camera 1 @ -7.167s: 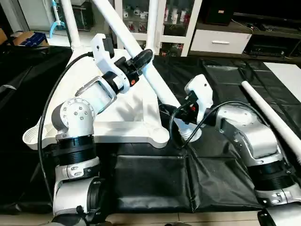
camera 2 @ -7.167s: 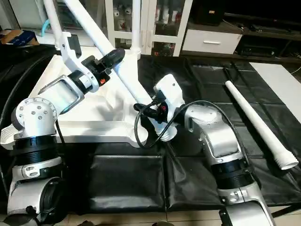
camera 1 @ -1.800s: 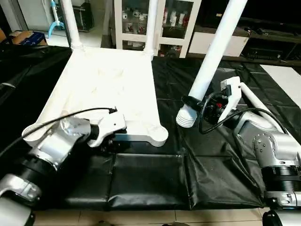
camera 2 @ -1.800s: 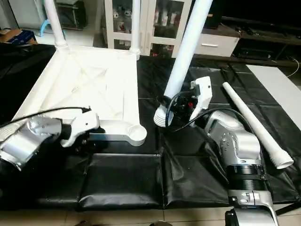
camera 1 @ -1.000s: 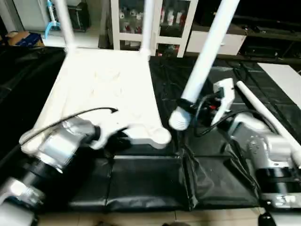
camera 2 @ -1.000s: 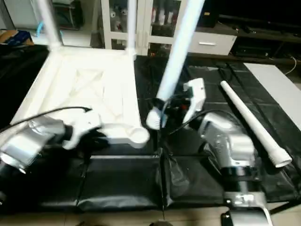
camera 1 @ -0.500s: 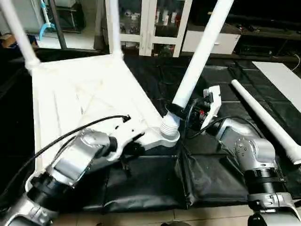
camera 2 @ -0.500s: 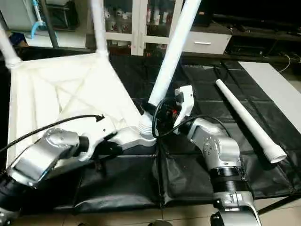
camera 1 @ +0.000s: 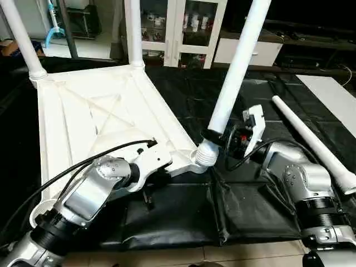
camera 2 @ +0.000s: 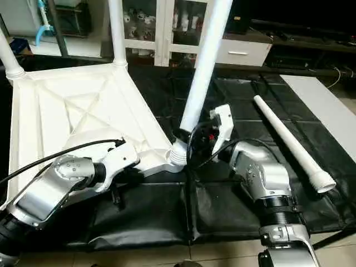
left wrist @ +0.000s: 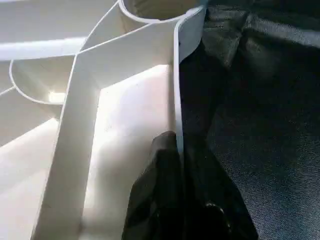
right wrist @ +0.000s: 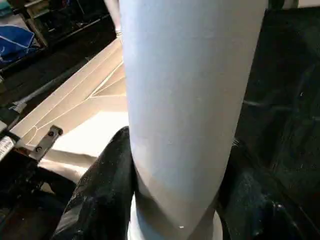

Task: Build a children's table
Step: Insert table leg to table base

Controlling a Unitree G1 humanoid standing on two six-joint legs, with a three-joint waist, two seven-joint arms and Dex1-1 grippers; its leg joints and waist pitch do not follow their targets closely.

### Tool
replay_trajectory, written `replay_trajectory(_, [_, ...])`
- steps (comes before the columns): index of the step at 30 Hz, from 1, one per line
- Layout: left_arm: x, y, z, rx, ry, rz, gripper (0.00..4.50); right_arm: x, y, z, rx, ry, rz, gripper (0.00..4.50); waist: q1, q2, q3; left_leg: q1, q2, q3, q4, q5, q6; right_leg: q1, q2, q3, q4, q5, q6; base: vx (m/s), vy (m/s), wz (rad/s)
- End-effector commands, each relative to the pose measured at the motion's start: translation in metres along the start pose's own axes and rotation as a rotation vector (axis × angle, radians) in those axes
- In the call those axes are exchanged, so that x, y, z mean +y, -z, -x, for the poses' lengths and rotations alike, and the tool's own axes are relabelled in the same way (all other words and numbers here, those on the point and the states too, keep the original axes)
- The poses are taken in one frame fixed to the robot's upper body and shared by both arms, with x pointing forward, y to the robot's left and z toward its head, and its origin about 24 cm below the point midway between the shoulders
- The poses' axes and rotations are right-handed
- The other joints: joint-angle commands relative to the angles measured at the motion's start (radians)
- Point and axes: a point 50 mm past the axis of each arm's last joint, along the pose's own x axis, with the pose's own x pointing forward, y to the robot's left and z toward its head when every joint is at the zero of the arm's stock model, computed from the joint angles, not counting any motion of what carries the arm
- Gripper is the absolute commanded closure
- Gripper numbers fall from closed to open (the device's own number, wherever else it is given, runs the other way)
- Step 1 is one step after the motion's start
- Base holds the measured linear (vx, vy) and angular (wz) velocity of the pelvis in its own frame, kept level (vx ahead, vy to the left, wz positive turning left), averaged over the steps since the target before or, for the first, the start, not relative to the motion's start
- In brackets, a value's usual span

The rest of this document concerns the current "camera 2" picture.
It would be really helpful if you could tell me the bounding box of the white plastic table leg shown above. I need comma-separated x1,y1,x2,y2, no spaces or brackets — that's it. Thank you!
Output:
253,95,338,195
108,0,129,68
169,0,235,166
0,28,26,80

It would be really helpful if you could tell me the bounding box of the white plastic table top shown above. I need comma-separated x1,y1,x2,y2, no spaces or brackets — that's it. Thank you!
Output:
6,61,187,207

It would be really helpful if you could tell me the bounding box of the black work mat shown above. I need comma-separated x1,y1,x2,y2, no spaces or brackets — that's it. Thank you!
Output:
0,53,356,250

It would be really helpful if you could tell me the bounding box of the white drawer unit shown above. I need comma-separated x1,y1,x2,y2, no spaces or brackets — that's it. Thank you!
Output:
214,39,273,67

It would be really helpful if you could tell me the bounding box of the white glass door cabinet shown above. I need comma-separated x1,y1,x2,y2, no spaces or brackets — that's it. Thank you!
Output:
106,0,219,67

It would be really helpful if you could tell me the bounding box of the white flat board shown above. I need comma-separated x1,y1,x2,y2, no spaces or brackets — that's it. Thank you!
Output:
279,75,356,165

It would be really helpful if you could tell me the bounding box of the dark low media cabinet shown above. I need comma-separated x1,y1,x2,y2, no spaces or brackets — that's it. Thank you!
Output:
267,19,356,76

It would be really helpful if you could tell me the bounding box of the grey vertical metal pole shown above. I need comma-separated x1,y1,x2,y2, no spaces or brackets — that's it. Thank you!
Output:
48,0,68,58

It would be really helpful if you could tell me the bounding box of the brown cardboard box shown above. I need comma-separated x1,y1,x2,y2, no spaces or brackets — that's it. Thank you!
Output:
8,37,31,56

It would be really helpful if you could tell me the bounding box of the light blue plastic object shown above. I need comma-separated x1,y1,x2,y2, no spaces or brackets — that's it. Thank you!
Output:
34,0,55,46

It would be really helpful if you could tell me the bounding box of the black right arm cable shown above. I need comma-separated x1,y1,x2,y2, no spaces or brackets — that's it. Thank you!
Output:
187,121,274,184

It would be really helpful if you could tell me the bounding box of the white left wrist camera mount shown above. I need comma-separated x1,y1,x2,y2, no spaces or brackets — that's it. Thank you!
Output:
93,139,141,194

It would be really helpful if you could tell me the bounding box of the black metal frame leg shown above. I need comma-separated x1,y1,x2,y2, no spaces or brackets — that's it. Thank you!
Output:
311,225,356,251

